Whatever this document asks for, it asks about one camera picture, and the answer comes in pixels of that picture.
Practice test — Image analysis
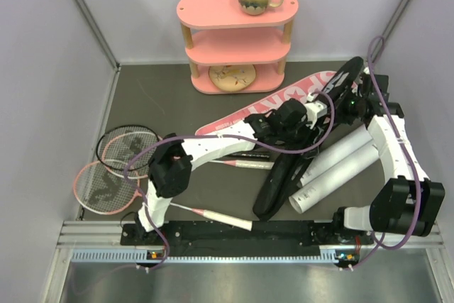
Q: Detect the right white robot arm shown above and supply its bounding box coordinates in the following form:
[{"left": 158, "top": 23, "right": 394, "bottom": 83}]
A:
[{"left": 325, "top": 72, "right": 445, "bottom": 243}]

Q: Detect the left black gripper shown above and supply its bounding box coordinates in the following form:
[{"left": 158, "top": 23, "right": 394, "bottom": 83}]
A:
[{"left": 279, "top": 116, "right": 323, "bottom": 159}]

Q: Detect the pink racket bag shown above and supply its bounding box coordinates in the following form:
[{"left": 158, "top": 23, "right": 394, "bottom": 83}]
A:
[{"left": 195, "top": 71, "right": 336, "bottom": 136}]

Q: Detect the pink badminton racket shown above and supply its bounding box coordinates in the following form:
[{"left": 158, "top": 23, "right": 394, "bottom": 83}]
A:
[{"left": 73, "top": 161, "right": 253, "bottom": 231}]

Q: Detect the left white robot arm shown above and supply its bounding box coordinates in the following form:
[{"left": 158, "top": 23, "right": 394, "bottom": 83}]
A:
[{"left": 136, "top": 96, "right": 334, "bottom": 244}]

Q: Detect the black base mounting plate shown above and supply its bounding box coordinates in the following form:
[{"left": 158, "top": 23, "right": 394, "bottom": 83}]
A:
[{"left": 120, "top": 220, "right": 352, "bottom": 257}]

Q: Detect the white shuttlecock tube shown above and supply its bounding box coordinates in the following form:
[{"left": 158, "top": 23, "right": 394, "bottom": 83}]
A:
[
  {"left": 299, "top": 125, "right": 372, "bottom": 188},
  {"left": 289, "top": 141, "right": 379, "bottom": 214}
]

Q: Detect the black badminton racket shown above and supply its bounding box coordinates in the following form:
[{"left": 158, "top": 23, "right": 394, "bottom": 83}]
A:
[{"left": 96, "top": 125, "right": 273, "bottom": 177}]

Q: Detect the pink three-tier shelf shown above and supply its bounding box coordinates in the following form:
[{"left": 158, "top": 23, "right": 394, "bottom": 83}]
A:
[{"left": 176, "top": 0, "right": 299, "bottom": 94}]

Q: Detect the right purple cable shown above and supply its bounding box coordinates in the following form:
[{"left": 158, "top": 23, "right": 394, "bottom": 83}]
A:
[{"left": 354, "top": 35, "right": 425, "bottom": 272}]

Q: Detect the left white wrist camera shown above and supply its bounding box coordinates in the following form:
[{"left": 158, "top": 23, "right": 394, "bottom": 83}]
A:
[{"left": 304, "top": 92, "right": 328, "bottom": 121}]

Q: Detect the black Crossway racket bag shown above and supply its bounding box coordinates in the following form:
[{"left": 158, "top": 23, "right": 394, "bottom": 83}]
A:
[{"left": 253, "top": 57, "right": 364, "bottom": 221}]

